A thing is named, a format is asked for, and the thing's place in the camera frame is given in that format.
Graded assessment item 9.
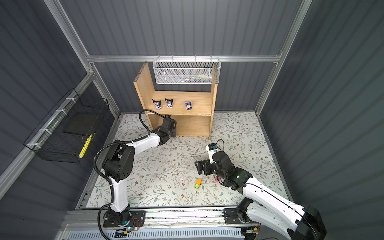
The black wire basket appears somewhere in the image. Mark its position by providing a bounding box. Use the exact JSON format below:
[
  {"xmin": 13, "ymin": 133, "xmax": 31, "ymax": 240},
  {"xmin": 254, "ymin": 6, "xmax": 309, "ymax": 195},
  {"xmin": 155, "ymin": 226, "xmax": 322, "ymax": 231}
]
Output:
[{"xmin": 24, "ymin": 90, "xmax": 110, "ymax": 164}]

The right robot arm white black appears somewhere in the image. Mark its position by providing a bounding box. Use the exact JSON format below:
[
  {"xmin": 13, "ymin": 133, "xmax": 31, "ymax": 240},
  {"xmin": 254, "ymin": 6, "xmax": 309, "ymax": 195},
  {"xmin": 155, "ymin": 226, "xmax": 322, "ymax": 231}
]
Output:
[{"xmin": 195, "ymin": 151, "xmax": 327, "ymax": 240}]

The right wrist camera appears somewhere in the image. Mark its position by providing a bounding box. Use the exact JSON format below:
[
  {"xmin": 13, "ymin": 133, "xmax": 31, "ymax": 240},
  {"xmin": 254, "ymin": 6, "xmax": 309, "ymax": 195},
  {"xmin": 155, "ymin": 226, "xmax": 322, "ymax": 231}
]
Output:
[{"xmin": 206, "ymin": 143, "xmax": 217, "ymax": 164}]

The white wire mesh basket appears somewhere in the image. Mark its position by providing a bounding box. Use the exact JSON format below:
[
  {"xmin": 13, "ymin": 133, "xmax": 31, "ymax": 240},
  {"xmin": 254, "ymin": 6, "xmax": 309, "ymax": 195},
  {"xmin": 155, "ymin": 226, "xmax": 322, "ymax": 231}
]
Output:
[{"xmin": 153, "ymin": 60, "xmax": 222, "ymax": 85}]

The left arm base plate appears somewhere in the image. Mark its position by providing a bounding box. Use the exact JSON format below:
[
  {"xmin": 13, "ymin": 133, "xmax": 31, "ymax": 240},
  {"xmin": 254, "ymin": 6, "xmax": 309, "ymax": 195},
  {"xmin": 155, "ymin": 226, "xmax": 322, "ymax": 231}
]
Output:
[{"xmin": 103, "ymin": 209, "xmax": 147, "ymax": 228}]

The yellow green marker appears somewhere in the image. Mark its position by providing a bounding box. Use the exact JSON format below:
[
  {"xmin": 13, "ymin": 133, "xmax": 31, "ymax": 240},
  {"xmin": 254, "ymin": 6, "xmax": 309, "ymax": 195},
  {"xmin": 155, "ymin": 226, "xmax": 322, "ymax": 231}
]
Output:
[{"xmin": 79, "ymin": 135, "xmax": 93, "ymax": 159}]

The black purple figurine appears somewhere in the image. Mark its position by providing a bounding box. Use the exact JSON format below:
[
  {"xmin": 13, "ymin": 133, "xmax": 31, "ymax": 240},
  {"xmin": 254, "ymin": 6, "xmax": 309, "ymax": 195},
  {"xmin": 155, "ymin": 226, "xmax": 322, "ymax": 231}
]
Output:
[
  {"xmin": 152, "ymin": 100, "xmax": 162, "ymax": 110},
  {"xmin": 165, "ymin": 98, "xmax": 174, "ymax": 109},
  {"xmin": 184, "ymin": 101, "xmax": 193, "ymax": 111}
]

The white ribbed cable duct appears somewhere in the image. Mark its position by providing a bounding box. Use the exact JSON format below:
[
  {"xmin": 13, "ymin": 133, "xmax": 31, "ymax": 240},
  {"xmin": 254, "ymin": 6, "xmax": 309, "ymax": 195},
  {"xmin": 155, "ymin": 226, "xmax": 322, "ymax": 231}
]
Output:
[{"xmin": 67, "ymin": 226, "xmax": 246, "ymax": 240}]

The aluminium rail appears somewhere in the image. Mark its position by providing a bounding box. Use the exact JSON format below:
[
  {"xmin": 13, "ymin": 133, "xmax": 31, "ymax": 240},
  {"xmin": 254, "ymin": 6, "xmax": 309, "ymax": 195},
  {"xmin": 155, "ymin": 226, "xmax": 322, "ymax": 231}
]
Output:
[{"xmin": 60, "ymin": 206, "xmax": 235, "ymax": 231}]

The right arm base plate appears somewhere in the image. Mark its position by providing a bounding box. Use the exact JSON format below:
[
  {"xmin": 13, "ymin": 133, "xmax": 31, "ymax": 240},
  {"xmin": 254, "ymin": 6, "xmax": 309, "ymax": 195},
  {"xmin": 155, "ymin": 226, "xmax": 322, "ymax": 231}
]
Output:
[{"xmin": 222, "ymin": 208, "xmax": 242, "ymax": 225}]

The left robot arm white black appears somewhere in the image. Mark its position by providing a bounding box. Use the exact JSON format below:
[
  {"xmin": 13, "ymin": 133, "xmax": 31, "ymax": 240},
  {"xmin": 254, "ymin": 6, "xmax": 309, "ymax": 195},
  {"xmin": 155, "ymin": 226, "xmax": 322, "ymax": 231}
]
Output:
[{"xmin": 93, "ymin": 109, "xmax": 177, "ymax": 214}]

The wooden two-tier shelf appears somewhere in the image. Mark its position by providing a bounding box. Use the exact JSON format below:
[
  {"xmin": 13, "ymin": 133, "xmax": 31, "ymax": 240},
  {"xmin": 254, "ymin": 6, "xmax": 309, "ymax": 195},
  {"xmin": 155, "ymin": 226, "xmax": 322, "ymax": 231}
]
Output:
[{"xmin": 134, "ymin": 63, "xmax": 218, "ymax": 137}]

